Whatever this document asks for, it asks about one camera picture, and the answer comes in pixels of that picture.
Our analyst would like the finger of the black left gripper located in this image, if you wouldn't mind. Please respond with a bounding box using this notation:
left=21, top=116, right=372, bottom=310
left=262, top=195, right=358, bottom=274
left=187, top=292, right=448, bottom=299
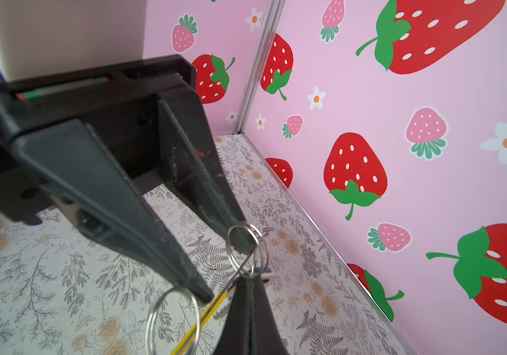
left=157, top=85, right=254, bottom=254
left=11, top=119, right=214, bottom=303

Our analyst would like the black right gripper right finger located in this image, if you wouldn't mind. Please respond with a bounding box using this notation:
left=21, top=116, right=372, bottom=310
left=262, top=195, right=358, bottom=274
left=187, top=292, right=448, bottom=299
left=250, top=279, right=288, bottom=355

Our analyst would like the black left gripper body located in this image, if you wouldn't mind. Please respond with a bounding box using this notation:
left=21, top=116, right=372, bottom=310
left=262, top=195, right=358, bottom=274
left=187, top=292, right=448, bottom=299
left=0, top=55, right=197, bottom=224

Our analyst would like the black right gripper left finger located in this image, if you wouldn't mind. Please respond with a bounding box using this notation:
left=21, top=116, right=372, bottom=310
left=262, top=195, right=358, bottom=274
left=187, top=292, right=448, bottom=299
left=213, top=279, right=251, bottom=355

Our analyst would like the metal keyring with yellow tag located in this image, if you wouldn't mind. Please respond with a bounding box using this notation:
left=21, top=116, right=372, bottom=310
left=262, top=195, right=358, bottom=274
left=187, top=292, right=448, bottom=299
left=144, top=221, right=277, bottom=355

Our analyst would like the key with blue tag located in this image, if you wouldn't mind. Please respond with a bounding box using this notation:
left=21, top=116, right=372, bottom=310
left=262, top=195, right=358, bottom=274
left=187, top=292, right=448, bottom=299
left=249, top=267, right=276, bottom=285

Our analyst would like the aluminium corner post right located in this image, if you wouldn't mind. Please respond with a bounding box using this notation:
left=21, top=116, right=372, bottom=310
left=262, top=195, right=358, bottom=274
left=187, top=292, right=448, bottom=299
left=234, top=0, right=286, bottom=134

